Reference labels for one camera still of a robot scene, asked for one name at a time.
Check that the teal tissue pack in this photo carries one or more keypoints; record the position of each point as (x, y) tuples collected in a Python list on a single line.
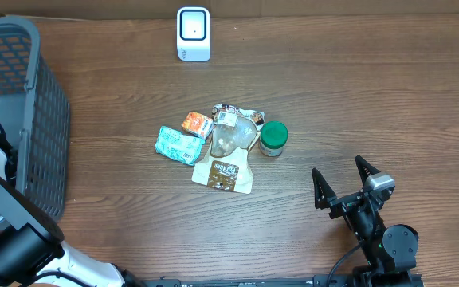
[(178, 147)]

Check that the green lid jar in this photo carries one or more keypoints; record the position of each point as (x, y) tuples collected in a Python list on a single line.
[(274, 136)]

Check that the grey plastic basket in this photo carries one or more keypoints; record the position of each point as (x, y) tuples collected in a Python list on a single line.
[(35, 114)]

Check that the orange snack packet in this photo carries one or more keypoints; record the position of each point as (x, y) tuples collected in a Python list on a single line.
[(198, 125)]

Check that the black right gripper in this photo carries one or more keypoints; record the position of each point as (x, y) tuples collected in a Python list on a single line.
[(325, 194)]

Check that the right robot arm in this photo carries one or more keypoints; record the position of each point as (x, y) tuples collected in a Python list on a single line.
[(390, 252)]

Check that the brown white snack pouch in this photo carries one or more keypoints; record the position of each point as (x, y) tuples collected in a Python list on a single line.
[(225, 165)]

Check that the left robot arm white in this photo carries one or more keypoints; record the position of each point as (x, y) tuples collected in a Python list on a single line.
[(33, 247)]

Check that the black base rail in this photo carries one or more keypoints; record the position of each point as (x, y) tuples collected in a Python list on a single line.
[(245, 282)]

